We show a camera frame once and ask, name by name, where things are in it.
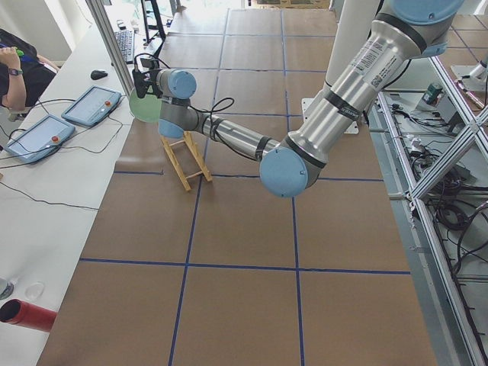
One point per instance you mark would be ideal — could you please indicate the aluminium frame post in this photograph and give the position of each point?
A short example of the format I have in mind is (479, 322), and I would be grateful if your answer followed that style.
(103, 24)

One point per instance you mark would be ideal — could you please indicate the red bottle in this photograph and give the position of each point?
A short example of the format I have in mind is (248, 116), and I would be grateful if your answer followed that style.
(27, 315)

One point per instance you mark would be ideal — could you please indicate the black computer mouse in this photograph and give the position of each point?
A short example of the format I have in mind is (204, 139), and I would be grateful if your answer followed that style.
(98, 74)

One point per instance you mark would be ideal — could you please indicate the wooden plate rack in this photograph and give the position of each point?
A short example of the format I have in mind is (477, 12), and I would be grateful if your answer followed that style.
(186, 159)

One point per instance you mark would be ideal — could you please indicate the near blue teach pendant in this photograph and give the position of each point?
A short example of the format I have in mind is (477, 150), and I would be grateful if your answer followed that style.
(40, 140)

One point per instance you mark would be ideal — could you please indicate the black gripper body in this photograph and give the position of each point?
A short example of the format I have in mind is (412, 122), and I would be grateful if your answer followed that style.
(139, 81)

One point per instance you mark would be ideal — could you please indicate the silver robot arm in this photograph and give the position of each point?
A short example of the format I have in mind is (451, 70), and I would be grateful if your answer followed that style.
(401, 30)

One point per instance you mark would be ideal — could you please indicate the person in black shirt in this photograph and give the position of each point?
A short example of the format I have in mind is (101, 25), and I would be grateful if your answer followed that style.
(25, 74)

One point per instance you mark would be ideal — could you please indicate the far blue teach pendant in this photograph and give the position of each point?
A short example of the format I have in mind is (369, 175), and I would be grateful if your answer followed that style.
(92, 106)

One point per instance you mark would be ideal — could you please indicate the white camera pillar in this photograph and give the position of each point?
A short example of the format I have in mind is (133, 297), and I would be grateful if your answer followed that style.
(354, 29)

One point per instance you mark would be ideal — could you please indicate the black keyboard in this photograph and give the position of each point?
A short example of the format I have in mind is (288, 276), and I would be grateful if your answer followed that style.
(125, 41)

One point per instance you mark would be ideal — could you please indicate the light green plate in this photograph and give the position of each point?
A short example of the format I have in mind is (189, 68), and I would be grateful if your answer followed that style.
(146, 109)

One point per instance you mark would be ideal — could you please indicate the clear plastic lid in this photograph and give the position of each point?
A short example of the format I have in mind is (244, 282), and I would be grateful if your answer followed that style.
(34, 291)

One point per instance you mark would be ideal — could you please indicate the blue teach pendant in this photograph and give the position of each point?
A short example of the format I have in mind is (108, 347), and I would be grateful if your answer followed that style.
(92, 106)
(40, 140)

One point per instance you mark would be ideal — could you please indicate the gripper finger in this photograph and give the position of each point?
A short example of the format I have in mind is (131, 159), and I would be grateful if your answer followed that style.
(140, 83)

